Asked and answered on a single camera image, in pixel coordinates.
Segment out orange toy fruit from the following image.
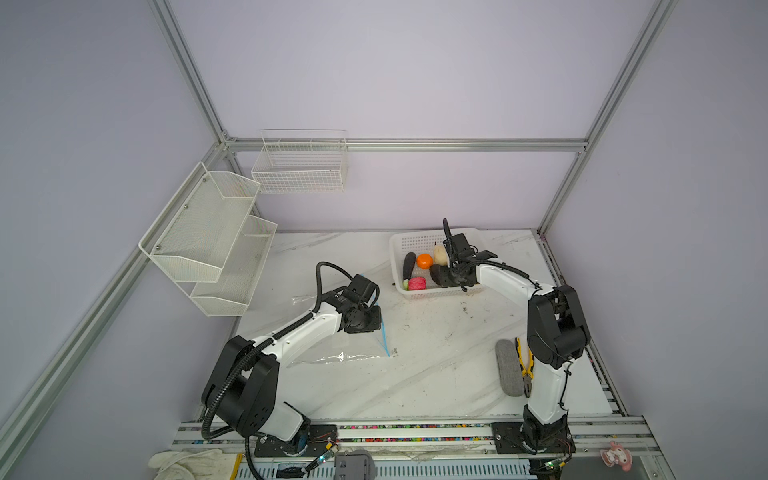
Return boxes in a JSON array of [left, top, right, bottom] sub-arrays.
[[416, 253, 434, 270]]

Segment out white plastic basket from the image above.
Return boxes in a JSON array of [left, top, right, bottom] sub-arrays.
[[388, 229, 465, 300]]

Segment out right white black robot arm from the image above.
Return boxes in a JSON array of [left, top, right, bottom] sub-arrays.
[[430, 241, 591, 453]]

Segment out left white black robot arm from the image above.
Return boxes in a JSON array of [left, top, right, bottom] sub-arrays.
[[200, 293, 382, 447]]

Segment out cream toy pear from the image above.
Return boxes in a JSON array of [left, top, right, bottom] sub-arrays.
[[432, 243, 450, 266]]

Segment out pink toy dragon fruit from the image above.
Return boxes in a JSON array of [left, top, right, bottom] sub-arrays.
[[405, 276, 427, 291]]

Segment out grey felt eraser block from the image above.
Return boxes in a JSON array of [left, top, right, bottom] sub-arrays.
[[495, 339, 524, 397]]

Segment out grey power adapter box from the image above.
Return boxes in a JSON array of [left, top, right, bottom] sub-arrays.
[[333, 450, 376, 480]]

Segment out white two-tier mesh shelf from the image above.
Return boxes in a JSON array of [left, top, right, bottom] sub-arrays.
[[138, 163, 277, 317]]

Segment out white cloth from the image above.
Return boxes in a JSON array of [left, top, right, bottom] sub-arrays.
[[148, 449, 240, 480]]

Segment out pink plush toy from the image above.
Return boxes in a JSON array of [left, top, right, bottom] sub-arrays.
[[600, 441, 633, 472]]

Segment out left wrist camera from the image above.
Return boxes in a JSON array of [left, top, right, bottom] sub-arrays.
[[344, 274, 380, 307]]

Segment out left black corrugated cable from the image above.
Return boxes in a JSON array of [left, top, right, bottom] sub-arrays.
[[200, 260, 355, 480]]

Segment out yellow handled pliers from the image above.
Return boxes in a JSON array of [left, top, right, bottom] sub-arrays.
[[515, 337, 535, 398]]

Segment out white wire wall basket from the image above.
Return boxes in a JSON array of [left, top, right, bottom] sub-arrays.
[[251, 129, 348, 194]]

